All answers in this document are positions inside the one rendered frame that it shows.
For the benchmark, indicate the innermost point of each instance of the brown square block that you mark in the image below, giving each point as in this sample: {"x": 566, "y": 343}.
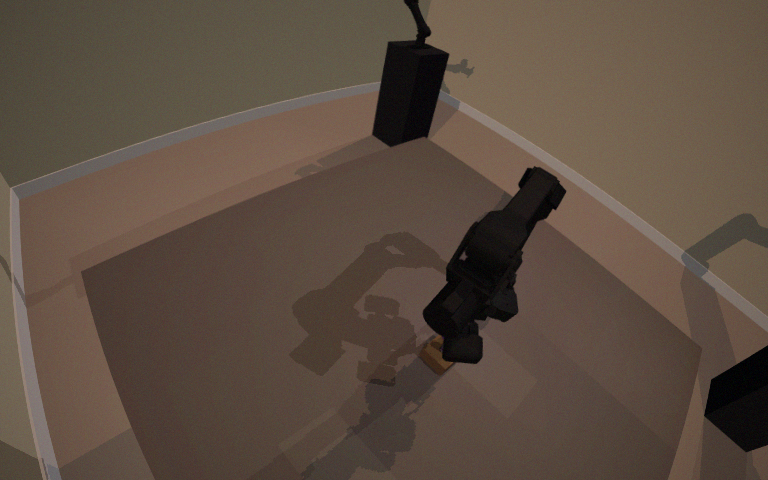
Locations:
{"x": 432, "y": 355}

